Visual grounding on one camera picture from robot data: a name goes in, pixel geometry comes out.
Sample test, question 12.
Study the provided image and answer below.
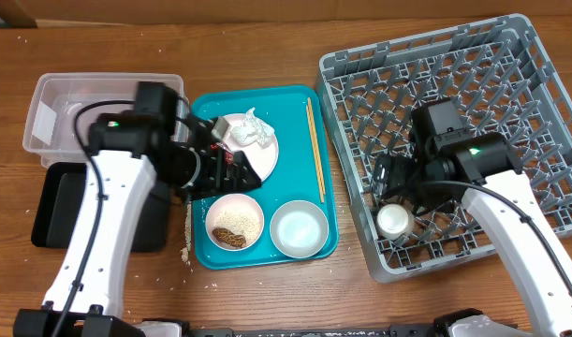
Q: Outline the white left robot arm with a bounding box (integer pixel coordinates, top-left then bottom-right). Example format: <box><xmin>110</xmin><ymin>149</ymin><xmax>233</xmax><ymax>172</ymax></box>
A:
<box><xmin>12</xmin><ymin>81</ymin><xmax>262</xmax><ymax>336</ymax></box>

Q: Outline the grey dishwasher rack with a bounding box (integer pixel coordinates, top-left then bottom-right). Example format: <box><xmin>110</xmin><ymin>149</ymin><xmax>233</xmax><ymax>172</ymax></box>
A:
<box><xmin>317</xmin><ymin>14</ymin><xmax>572</xmax><ymax>284</ymax></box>

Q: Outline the teal plastic tray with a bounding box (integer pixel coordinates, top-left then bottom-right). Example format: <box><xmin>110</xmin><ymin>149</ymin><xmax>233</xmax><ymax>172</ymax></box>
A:
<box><xmin>191</xmin><ymin>85</ymin><xmax>339</xmax><ymax>270</ymax></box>

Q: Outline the pile of white rice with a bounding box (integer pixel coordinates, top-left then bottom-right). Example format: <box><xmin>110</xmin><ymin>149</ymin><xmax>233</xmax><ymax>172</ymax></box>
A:
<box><xmin>212</xmin><ymin>205</ymin><xmax>261</xmax><ymax>245</ymax></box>

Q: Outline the white napkin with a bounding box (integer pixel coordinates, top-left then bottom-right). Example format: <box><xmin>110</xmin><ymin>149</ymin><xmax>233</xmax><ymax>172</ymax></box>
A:
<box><xmin>231</xmin><ymin>108</ymin><xmax>274</xmax><ymax>147</ymax></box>

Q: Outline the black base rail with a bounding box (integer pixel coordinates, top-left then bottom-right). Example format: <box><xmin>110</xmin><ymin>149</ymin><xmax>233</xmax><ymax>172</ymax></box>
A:
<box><xmin>139</xmin><ymin>319</ymin><xmax>521</xmax><ymax>337</ymax></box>

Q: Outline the wooden chopstick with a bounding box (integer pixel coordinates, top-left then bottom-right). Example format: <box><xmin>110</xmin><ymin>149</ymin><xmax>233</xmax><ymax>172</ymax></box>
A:
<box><xmin>307</xmin><ymin>97</ymin><xmax>326</xmax><ymax>199</ymax></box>
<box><xmin>305</xmin><ymin>104</ymin><xmax>325</xmax><ymax>203</ymax></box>

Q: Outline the brown food scrap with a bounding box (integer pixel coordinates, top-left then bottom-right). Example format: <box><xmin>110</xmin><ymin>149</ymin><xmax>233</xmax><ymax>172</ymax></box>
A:
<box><xmin>212</xmin><ymin>227</ymin><xmax>246</xmax><ymax>249</ymax></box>

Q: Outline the red snack wrapper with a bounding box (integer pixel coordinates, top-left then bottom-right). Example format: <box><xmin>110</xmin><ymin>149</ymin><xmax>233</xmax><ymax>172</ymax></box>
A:
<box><xmin>211</xmin><ymin>143</ymin><xmax>233</xmax><ymax>165</ymax></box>

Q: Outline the pink round plate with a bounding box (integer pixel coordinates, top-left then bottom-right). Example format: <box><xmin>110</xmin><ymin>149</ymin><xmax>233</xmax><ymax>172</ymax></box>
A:
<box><xmin>223</xmin><ymin>113</ymin><xmax>279</xmax><ymax>182</ymax></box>

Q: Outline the pink bowl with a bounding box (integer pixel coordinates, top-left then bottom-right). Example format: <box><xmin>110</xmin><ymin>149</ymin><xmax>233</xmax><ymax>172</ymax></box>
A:
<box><xmin>205</xmin><ymin>194</ymin><xmax>265</xmax><ymax>252</ymax></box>

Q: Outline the grey bowl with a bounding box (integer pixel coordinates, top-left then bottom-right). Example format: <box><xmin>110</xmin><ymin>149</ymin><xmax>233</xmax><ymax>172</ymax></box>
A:
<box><xmin>270</xmin><ymin>200</ymin><xmax>329</xmax><ymax>259</ymax></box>

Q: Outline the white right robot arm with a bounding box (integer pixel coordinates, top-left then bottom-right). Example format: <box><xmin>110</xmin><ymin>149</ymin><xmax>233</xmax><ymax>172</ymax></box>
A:
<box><xmin>371</xmin><ymin>98</ymin><xmax>572</xmax><ymax>336</ymax></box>

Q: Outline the clear plastic bin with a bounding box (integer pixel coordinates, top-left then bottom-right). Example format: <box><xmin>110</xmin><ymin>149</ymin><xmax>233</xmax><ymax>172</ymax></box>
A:
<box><xmin>22</xmin><ymin>72</ymin><xmax>184</xmax><ymax>168</ymax></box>

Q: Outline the white cup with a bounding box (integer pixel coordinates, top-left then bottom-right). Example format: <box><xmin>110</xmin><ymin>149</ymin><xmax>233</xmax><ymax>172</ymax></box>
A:
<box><xmin>375</xmin><ymin>204</ymin><xmax>415</xmax><ymax>241</ymax></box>

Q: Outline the black waste tray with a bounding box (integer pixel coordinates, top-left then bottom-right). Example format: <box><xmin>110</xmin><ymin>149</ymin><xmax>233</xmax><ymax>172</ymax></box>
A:
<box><xmin>31</xmin><ymin>162</ymin><xmax>171</xmax><ymax>253</ymax></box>

